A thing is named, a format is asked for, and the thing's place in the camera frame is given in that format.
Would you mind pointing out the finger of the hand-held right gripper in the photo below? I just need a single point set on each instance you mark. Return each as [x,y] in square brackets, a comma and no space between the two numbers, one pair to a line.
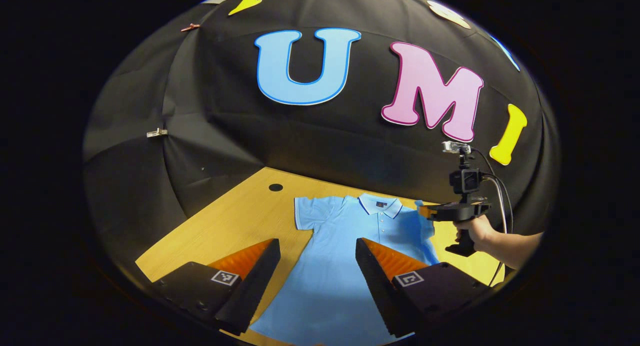
[424,211]

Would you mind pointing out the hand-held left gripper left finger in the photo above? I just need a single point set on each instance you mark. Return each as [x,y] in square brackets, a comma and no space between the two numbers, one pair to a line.
[255,286]

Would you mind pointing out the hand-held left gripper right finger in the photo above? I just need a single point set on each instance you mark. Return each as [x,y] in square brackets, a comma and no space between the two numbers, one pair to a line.
[375,286]

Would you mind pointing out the light blue T-shirt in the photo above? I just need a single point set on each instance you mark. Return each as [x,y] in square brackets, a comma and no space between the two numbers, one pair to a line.
[330,266]

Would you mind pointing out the white backdrop clip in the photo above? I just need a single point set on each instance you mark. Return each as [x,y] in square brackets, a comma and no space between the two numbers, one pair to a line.
[156,133]

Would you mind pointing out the black backdrop cloth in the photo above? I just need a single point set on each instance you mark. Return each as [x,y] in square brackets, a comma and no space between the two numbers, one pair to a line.
[225,101]

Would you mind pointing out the red backdrop clip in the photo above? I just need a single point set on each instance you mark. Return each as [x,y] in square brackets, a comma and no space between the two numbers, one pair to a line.
[190,27]

